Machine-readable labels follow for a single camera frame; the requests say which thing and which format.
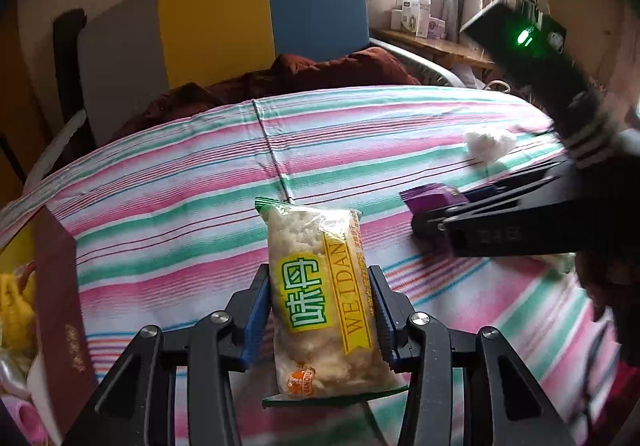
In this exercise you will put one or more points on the grey yellow blue headboard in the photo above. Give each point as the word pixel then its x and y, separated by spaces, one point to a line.
pixel 215 26

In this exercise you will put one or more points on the white carton on sill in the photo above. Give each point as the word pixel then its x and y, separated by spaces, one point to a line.
pixel 412 16

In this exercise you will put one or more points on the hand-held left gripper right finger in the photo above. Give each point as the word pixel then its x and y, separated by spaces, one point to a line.
pixel 385 336

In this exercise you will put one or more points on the white bed rail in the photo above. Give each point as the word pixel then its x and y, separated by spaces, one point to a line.
pixel 50 151

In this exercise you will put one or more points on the wooden wardrobe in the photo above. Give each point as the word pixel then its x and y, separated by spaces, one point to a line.
pixel 12 126

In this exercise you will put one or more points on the striped bedsheet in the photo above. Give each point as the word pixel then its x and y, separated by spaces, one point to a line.
pixel 175 206

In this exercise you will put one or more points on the pink packet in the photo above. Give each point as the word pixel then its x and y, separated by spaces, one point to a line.
pixel 30 423

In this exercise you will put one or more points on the small purple box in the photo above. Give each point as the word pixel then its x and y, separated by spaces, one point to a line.
pixel 435 196

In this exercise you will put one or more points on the wooden sill shelf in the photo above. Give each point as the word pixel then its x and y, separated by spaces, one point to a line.
pixel 435 49

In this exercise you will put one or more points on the person's right forearm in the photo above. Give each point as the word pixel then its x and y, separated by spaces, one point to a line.
pixel 622 366

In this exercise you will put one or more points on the rectangular metal tin box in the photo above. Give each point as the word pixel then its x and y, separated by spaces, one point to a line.
pixel 60 296

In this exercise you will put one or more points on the dark red blanket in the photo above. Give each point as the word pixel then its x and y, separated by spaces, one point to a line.
pixel 310 76

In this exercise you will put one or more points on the black rolled mat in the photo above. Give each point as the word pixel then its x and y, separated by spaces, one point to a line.
pixel 67 66

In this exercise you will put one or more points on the pink box on sill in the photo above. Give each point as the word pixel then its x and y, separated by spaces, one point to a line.
pixel 436 29

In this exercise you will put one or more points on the grey bed rail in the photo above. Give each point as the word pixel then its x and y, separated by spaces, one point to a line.
pixel 425 64

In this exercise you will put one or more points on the clear yellow snack packet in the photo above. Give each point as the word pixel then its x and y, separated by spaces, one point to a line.
pixel 315 301

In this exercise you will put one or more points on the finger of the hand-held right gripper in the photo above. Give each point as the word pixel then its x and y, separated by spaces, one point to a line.
pixel 525 178
pixel 500 211

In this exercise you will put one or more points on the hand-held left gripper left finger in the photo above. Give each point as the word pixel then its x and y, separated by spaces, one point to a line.
pixel 256 331

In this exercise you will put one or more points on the white cotton wad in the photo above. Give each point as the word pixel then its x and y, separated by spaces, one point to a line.
pixel 490 145

